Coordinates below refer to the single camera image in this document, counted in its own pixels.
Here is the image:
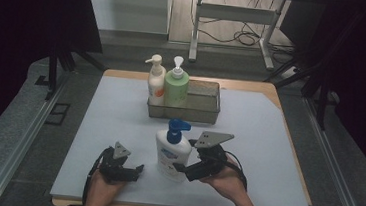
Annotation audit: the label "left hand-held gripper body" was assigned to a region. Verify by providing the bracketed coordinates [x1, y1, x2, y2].
[98, 139, 142, 185]

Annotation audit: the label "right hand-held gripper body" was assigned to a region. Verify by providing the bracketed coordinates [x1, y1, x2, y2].
[183, 129, 236, 186]

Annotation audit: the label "white bottle with blue pump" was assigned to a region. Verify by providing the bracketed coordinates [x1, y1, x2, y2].
[151, 116, 196, 185]

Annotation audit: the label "dark wire mesh basket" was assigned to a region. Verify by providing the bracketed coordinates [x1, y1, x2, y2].
[145, 74, 224, 125]

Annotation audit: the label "green bottle with white pump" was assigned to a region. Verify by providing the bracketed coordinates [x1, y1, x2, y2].
[162, 54, 192, 109]

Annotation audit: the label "cream pump bottle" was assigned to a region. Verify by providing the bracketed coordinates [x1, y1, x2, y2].
[141, 53, 169, 107]

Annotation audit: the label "person's left hand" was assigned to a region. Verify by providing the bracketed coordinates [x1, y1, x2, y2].
[85, 169, 128, 206]

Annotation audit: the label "person's right hand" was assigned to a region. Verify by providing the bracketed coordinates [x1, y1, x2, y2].
[199, 152, 251, 203]

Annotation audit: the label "pale grey table mat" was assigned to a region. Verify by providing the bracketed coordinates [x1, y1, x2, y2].
[49, 71, 323, 206]

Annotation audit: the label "black metal stand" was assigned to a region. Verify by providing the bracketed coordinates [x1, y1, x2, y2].
[258, 6, 360, 133]
[44, 44, 109, 106]

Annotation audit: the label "white power strip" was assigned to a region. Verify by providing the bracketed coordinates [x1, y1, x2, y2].
[279, 65, 300, 81]

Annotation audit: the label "white cabinet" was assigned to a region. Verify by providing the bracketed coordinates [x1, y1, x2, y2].
[81, 0, 173, 36]

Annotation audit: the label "dark curtain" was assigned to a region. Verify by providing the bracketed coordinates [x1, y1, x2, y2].
[0, 0, 108, 168]

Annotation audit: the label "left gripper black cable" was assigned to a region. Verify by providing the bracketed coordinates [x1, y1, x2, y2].
[81, 144, 115, 206]

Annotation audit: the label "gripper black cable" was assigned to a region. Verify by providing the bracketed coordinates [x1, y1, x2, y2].
[222, 150, 252, 192]
[81, 144, 115, 206]

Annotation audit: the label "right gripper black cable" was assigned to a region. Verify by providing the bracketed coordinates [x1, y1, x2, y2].
[222, 150, 252, 192]

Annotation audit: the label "black rectangular floor frame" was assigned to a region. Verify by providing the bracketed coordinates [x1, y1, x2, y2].
[44, 101, 71, 128]

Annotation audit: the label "aluminium rail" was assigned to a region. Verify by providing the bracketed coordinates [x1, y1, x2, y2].
[294, 97, 366, 206]
[0, 66, 71, 206]

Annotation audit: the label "black floor cables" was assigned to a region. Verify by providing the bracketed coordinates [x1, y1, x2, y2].
[194, 0, 302, 66]

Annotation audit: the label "white metal desk frame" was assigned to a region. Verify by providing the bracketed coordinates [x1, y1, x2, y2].
[187, 0, 286, 72]

